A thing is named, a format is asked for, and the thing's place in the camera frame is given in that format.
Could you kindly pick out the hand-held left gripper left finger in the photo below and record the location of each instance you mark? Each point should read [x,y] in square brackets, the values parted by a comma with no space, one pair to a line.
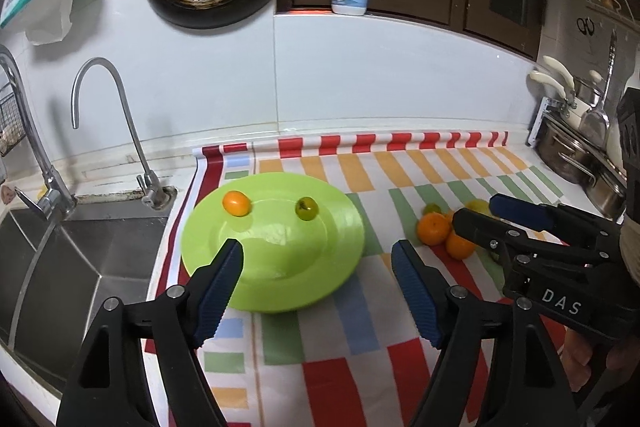
[220,292]

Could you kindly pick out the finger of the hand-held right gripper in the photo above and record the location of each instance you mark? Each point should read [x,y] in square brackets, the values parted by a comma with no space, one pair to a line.
[480,229]
[520,212]

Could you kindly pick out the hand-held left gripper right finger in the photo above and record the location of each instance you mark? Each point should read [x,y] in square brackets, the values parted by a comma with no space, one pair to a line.
[415,297]

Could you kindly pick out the yellow-green pear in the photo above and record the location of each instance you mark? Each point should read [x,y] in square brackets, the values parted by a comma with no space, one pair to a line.
[477,206]

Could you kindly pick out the orange tangerine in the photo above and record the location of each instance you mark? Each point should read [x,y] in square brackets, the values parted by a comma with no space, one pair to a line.
[434,229]
[460,247]

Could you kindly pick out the green plate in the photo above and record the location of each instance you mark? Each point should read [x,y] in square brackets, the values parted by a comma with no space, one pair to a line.
[280,257]

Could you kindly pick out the person's right hand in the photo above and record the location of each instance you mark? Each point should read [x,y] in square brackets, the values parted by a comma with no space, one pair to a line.
[580,357]

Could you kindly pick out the striped tablecloth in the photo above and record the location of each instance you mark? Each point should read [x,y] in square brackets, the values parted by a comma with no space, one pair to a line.
[350,317]

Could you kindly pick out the large steel pot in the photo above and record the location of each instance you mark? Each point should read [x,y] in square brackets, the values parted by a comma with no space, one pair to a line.
[562,152]

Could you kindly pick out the small orange kumquat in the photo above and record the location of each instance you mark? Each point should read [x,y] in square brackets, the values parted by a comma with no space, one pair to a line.
[236,203]

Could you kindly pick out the white dish rack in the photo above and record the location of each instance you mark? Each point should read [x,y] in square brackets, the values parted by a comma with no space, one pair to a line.
[537,122]

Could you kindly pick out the small dark green fruit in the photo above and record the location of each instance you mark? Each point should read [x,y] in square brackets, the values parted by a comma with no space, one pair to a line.
[306,208]

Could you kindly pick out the steel sink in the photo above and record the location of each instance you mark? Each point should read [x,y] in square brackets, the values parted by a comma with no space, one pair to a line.
[75,267]

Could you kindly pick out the gooseneck steel faucet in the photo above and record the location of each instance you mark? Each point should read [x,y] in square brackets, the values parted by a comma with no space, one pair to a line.
[125,107]

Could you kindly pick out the large chrome faucet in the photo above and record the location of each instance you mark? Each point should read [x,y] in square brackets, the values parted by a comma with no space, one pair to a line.
[45,177]

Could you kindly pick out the white plastic bag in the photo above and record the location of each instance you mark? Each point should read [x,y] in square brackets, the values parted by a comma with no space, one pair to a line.
[50,17]

